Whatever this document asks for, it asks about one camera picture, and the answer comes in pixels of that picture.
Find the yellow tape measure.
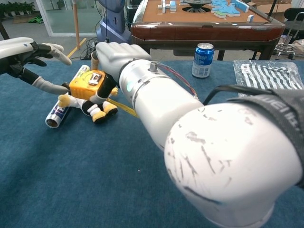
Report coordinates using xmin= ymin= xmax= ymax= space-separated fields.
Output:
xmin=62 ymin=69 xmax=138 ymax=117

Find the black slanted table leg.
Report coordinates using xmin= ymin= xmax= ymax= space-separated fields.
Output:
xmin=0 ymin=20 xmax=10 ymax=40

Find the hanging black pendant cable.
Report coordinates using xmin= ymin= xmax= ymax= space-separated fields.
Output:
xmin=104 ymin=0 xmax=110 ymax=44

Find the brown mahjong table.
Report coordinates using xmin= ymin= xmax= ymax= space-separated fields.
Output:
xmin=130 ymin=0 xmax=285 ymax=61

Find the coloured wrist wire bundle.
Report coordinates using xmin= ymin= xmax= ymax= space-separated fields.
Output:
xmin=156 ymin=64 xmax=198 ymax=98

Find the tangle of floor cables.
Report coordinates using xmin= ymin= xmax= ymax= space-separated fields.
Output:
xmin=80 ymin=38 xmax=99 ymax=61

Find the green item on floor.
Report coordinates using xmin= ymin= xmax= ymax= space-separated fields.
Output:
xmin=27 ymin=15 xmax=45 ymax=24

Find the printed cylindrical tube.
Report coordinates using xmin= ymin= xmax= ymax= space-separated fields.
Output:
xmin=45 ymin=65 xmax=91 ymax=129

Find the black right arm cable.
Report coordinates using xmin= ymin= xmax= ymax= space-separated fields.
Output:
xmin=203 ymin=84 xmax=274 ymax=105

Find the black office chair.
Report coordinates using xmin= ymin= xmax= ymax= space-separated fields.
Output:
xmin=275 ymin=8 xmax=304 ymax=60

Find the black round table centre disc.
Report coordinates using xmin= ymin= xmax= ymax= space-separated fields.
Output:
xmin=182 ymin=0 xmax=213 ymax=12

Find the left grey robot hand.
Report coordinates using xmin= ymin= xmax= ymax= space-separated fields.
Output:
xmin=0 ymin=37 xmax=73 ymax=95

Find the striped cloth in plastic bag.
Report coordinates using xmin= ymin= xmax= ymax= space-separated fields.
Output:
xmin=232 ymin=59 xmax=304 ymax=98

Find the blue soda can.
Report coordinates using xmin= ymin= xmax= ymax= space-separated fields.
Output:
xmin=191 ymin=42 xmax=215 ymax=79

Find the potted green plants row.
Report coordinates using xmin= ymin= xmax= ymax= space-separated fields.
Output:
xmin=0 ymin=1 xmax=36 ymax=17

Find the blue machine pedestal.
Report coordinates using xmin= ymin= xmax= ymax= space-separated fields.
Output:
xmin=96 ymin=0 xmax=132 ymax=46

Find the black white penguin plush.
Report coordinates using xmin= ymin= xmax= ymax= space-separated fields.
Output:
xmin=57 ymin=86 xmax=119 ymax=124

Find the blue mahjong tile pile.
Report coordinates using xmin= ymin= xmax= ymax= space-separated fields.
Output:
xmin=211 ymin=0 xmax=250 ymax=19

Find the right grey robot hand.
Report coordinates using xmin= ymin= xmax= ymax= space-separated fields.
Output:
xmin=90 ymin=42 xmax=152 ymax=105

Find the blue felt table cover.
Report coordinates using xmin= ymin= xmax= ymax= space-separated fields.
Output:
xmin=0 ymin=59 xmax=304 ymax=228

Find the white blue mahjong tile group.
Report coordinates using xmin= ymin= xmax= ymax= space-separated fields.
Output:
xmin=158 ymin=0 xmax=178 ymax=13

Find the wooden pole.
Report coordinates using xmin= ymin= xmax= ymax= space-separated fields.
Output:
xmin=72 ymin=0 xmax=81 ymax=50

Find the white framed glass partition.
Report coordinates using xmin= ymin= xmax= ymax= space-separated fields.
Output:
xmin=35 ymin=0 xmax=100 ymax=38

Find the black right arm strap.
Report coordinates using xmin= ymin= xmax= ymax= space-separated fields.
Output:
xmin=228 ymin=89 xmax=304 ymax=188

